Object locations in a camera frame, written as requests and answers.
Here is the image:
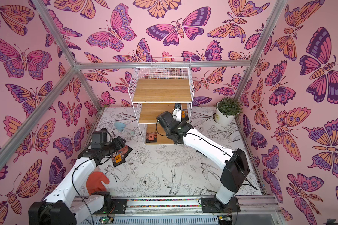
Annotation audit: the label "wooden shelf board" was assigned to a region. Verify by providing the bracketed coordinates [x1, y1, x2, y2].
[132, 79, 192, 103]
[138, 103, 175, 124]
[144, 124, 174, 145]

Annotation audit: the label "white wire shelf rack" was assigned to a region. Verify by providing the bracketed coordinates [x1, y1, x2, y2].
[129, 67, 194, 142]

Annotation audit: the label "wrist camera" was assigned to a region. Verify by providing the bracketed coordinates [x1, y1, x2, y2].
[90, 128, 112, 149]
[172, 103, 182, 122]

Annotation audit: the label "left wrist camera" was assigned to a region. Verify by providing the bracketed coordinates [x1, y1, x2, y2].
[90, 128, 112, 149]

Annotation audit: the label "top wooden shelf board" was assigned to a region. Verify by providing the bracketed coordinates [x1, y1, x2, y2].
[132, 79, 192, 103]

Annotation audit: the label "light blue garden trowel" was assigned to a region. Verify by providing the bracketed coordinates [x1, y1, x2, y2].
[114, 122, 135, 135]

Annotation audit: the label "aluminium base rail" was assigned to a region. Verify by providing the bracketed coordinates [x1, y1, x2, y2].
[43, 195, 285, 225]

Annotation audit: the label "red tea bag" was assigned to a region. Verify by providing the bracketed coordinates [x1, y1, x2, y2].
[145, 132, 157, 144]
[118, 145, 132, 159]

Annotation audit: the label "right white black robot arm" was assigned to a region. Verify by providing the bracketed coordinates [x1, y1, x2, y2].
[156, 111, 250, 210]

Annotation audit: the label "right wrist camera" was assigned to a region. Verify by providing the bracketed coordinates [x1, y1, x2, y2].
[172, 103, 182, 122]

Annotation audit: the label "red oven mitt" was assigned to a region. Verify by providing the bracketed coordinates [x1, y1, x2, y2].
[86, 171, 110, 195]

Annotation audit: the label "aluminium frame profiles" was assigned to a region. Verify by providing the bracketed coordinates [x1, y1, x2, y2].
[0, 1, 287, 170]

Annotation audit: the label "orange tea bag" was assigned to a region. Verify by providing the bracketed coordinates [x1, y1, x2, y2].
[112, 152, 127, 167]
[181, 109, 189, 121]

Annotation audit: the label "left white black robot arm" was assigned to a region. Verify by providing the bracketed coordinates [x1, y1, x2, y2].
[28, 137, 126, 225]

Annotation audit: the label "middle wooden shelf board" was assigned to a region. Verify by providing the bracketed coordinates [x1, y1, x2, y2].
[138, 103, 175, 124]

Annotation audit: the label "green potted plant white pot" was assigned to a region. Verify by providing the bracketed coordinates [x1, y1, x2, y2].
[214, 97, 242, 126]

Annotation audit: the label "bottom wooden shelf board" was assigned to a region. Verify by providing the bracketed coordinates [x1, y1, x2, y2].
[144, 124, 174, 145]

